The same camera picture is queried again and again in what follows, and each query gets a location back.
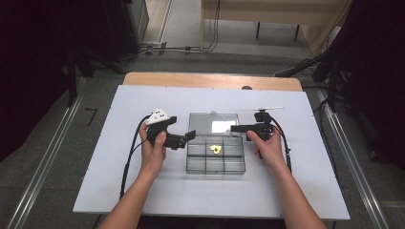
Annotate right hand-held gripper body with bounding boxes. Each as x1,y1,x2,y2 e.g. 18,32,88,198
251,106,286,142

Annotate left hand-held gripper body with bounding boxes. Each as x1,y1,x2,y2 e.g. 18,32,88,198
144,108,187,151

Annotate clear plastic compartment box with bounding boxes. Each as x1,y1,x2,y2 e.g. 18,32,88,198
185,112,246,176

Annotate person's right hand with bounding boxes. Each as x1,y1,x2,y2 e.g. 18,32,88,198
246,131,283,175

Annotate person's left hand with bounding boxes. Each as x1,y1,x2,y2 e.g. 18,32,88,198
139,123,167,176

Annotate wooden table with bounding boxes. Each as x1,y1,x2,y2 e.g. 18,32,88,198
122,72,304,93

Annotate black metal stand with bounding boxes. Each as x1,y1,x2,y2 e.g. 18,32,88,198
313,51,344,113

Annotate dark cabinet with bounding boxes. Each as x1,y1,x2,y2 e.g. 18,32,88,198
104,0,150,62

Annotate beige wooden desk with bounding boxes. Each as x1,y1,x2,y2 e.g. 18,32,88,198
200,0,352,53

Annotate black curtain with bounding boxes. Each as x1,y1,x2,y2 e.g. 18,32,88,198
0,0,106,161
330,0,405,171

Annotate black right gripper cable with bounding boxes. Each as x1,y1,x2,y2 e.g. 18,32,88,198
268,114,293,175

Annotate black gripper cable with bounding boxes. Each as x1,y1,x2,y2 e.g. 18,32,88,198
119,114,151,199
268,114,293,175

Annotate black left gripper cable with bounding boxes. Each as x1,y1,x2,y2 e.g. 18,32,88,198
119,114,151,199

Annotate black floor cable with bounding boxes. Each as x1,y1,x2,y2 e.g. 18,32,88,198
318,98,338,179

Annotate grey floor cables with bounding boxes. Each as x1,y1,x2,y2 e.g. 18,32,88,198
120,44,204,62

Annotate metal floor rail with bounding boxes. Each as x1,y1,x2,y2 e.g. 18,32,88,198
314,87,391,229
6,77,86,229

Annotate black hanging cable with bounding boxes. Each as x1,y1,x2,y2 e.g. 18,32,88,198
203,0,222,52

